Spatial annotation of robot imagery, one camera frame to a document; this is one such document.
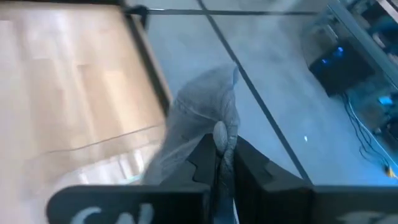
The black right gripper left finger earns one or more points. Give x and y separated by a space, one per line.
174 202

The black computer box blue lights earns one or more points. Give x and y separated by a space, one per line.
340 67

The thin black crossbar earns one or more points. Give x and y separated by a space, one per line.
233 12

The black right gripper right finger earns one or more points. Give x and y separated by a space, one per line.
280 199

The grey baseball cap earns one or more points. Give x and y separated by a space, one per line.
202 102

